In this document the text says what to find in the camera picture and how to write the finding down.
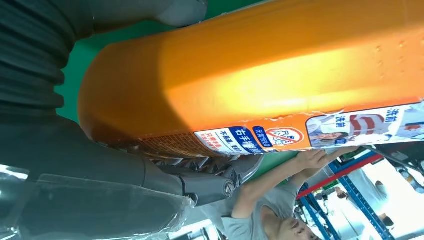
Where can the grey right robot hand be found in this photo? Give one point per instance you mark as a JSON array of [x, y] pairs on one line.
[[82, 182]]

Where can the person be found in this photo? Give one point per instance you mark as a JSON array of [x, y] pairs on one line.
[[258, 212]]

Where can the blue and red shelf rack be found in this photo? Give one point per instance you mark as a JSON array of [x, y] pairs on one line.
[[357, 198]]

